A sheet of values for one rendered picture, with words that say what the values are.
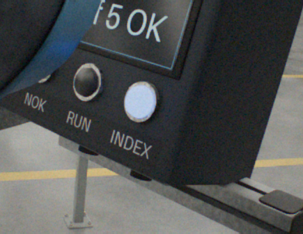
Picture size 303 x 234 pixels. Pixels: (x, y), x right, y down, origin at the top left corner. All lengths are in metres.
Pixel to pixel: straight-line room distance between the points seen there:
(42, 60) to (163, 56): 0.15
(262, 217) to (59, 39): 0.23
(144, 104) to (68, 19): 0.15
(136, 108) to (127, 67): 0.03
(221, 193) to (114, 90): 0.11
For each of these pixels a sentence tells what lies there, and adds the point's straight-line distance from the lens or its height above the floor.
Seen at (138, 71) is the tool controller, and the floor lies 1.13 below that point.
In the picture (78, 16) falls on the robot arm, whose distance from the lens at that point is 0.23.
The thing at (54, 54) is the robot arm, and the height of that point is 1.17.
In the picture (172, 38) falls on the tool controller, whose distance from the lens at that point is 0.36.
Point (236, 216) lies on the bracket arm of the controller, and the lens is 0.42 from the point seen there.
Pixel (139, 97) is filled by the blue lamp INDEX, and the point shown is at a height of 1.12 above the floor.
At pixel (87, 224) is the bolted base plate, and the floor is 0.01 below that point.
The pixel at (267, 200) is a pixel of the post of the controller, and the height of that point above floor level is 1.06.
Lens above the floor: 1.22
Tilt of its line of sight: 18 degrees down
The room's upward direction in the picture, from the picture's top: 7 degrees clockwise
